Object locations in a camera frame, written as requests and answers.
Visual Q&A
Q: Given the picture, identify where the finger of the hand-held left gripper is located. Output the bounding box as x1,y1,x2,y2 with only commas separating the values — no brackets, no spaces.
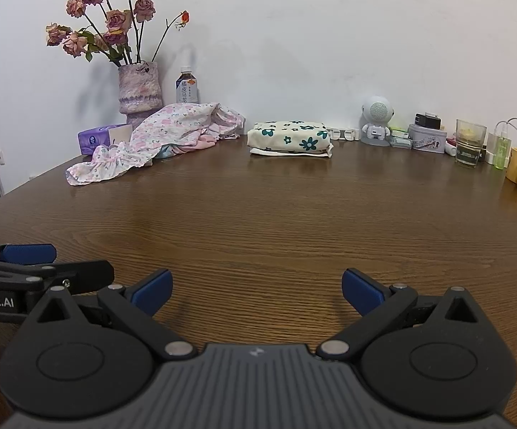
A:
0,259,115,296
0,242,58,265

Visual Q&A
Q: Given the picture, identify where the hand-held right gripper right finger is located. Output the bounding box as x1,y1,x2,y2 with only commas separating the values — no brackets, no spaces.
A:
315,267,482,360

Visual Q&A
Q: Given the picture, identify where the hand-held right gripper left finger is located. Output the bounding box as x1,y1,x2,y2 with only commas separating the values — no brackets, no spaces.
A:
34,268,197,360

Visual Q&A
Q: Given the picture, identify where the cream dress with green flowers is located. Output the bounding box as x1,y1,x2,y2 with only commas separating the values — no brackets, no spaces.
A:
246,120,334,159

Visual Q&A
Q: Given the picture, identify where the purple tissue pack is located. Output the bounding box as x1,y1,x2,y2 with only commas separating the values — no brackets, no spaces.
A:
77,124,133,156

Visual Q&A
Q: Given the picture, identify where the plain pink garment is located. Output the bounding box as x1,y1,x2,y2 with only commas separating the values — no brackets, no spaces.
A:
173,136,217,155

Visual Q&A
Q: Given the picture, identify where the small green white box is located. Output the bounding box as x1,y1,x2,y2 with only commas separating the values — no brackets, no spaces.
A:
389,127,413,148

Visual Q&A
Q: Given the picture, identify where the grey tin box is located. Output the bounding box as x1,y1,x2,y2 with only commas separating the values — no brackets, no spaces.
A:
408,123,447,155

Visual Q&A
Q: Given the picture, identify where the pink floral garment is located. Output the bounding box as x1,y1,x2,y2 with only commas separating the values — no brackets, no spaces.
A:
65,102,245,187

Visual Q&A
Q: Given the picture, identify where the white robot speaker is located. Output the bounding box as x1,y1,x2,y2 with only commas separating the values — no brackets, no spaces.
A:
360,96,397,146

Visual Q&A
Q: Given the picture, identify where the black charger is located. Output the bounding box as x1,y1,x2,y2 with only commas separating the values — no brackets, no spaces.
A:
414,113,441,130

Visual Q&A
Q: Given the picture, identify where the glass cup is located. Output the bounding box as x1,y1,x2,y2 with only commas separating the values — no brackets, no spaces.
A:
455,119,488,166

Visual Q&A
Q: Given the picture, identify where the white charger block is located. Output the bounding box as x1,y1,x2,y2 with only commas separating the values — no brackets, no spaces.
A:
486,132,511,164

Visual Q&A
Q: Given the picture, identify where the purple textured vase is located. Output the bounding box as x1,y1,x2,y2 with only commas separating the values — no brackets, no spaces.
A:
118,61,163,128

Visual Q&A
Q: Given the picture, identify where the green spray bottle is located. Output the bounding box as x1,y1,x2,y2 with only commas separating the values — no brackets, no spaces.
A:
496,138,511,171

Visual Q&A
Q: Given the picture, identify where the tea bottle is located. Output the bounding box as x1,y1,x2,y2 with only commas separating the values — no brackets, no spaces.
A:
175,65,199,104

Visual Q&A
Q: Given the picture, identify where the dried rose bouquet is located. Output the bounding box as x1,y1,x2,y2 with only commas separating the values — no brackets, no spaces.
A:
45,0,190,67

